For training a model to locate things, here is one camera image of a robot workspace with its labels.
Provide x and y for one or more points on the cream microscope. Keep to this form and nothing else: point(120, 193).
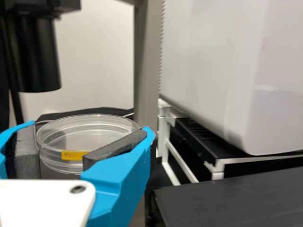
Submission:
point(35, 59)

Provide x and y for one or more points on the white rack frame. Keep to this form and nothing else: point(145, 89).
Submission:
point(162, 132)

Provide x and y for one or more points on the petri dish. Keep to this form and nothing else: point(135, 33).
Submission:
point(82, 132)

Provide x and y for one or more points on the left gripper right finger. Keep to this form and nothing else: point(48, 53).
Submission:
point(118, 179)

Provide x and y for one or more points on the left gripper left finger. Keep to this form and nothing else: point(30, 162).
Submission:
point(14, 142)

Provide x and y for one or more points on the white box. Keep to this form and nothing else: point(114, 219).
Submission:
point(225, 71)

